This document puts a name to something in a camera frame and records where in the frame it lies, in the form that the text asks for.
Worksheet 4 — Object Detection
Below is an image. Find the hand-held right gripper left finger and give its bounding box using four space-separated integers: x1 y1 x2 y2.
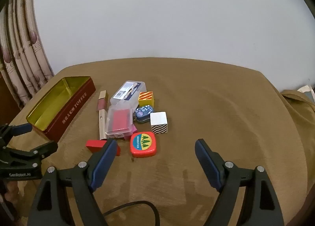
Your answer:
27 139 119 226

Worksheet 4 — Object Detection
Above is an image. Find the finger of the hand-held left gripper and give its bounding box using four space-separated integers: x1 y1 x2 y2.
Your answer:
5 140 59 162
0 123 33 144

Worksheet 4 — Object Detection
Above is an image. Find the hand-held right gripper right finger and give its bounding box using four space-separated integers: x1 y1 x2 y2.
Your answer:
195 139 286 226

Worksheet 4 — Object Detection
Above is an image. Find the small clear case red insert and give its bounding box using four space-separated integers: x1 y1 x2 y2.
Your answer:
105 105 134 139

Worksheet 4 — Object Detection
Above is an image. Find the red and gold tin box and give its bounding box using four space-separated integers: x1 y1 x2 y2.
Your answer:
26 76 96 143

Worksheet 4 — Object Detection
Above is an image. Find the blue patterned small tin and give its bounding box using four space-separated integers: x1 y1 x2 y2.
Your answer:
134 105 153 123

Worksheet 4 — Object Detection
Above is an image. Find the large clear plastic box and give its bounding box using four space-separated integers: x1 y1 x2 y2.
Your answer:
110 81 145 112

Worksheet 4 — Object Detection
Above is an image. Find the red flat block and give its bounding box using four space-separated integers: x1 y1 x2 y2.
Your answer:
86 140 121 157

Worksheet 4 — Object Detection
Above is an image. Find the rose gold lipstick tube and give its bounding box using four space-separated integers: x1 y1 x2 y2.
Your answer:
98 109 108 141

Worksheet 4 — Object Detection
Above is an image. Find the pink rectangular block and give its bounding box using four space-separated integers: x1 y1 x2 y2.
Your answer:
123 125 137 140

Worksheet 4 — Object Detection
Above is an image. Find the red tape measure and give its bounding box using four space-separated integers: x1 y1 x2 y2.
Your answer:
130 131 157 158

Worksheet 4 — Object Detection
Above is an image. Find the white zigzag cube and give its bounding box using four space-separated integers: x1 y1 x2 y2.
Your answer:
150 111 168 134

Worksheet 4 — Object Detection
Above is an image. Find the beige patterned curtain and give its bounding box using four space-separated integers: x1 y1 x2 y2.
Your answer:
0 0 55 109

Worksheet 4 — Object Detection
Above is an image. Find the yellow striped cube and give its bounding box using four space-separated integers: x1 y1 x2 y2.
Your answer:
138 91 156 107

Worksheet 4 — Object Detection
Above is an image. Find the white paper item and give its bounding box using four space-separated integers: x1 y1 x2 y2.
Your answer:
296 84 315 104

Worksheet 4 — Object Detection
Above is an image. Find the black cable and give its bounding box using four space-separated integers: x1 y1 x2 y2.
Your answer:
102 200 158 226

